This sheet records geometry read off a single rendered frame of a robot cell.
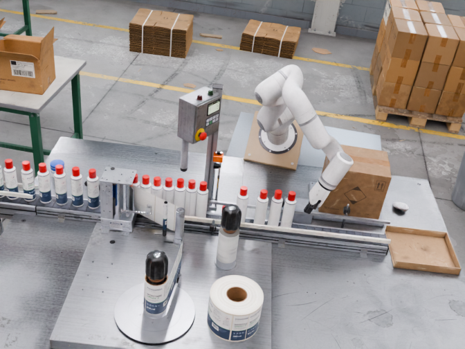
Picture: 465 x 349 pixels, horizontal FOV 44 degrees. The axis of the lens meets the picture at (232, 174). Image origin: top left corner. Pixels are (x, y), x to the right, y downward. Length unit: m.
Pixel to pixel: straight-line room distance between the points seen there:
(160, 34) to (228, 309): 4.71
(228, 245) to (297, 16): 5.73
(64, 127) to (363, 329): 3.44
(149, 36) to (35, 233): 4.11
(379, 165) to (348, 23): 5.10
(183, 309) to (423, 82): 3.97
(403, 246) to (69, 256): 1.54
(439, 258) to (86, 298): 1.62
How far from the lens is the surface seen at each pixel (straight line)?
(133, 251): 2.54
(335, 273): 2.65
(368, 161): 2.90
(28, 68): 3.93
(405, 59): 5.63
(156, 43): 6.55
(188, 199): 2.64
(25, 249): 2.67
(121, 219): 2.60
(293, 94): 2.41
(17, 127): 5.21
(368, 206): 2.92
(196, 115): 2.41
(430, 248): 2.95
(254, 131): 3.30
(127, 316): 2.27
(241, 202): 2.62
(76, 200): 2.76
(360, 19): 7.84
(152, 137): 5.01
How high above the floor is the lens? 2.59
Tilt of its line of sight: 34 degrees down
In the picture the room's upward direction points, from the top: 7 degrees clockwise
